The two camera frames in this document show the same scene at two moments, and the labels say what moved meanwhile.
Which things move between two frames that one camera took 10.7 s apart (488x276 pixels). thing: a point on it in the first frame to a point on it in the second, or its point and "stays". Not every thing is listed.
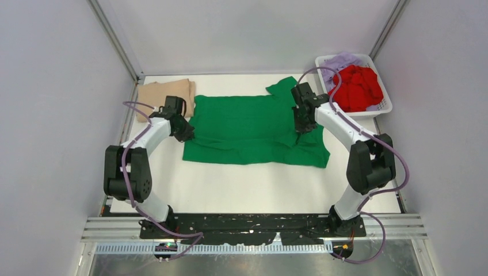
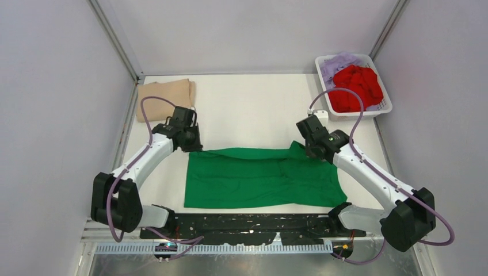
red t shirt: x=359 y=88 stays
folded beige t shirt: x=153 y=94 stays
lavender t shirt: x=338 y=61 stays
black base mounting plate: x=256 y=231 stays
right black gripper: x=301 y=128 to x=308 y=151
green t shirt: x=255 y=129 to x=260 y=177
